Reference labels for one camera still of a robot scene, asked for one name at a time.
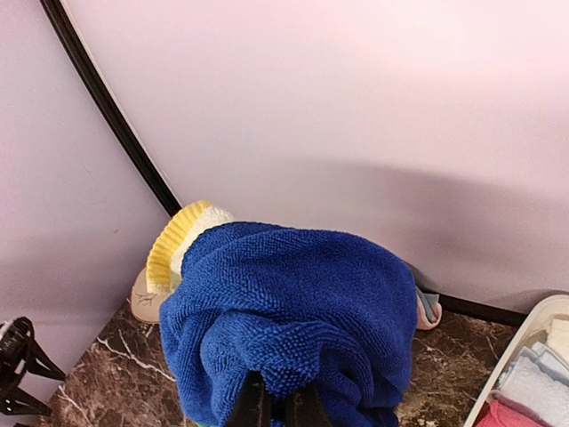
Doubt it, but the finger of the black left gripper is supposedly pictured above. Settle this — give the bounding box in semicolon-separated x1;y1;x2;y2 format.
1;317;66;416

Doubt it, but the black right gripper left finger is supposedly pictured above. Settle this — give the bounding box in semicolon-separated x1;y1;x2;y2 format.
227;371;272;427

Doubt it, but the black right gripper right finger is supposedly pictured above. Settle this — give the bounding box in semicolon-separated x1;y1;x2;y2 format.
284;384;333;427

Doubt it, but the royal blue towel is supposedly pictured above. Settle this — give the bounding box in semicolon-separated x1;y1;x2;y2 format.
160;222;417;426

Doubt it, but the cream yellow cloth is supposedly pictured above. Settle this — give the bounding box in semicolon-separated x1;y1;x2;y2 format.
146;201;235;294

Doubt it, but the pink rolled towel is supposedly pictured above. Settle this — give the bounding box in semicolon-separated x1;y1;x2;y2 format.
475;400;548;427

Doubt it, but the white lavender rolled towel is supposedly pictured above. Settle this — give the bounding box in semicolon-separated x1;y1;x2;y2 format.
498;342;568;426

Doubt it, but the white plastic basket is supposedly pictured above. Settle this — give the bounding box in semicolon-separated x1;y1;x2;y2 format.
464;294;568;426

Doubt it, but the black corner frame post left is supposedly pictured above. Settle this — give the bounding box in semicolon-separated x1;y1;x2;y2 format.
40;0;181;216

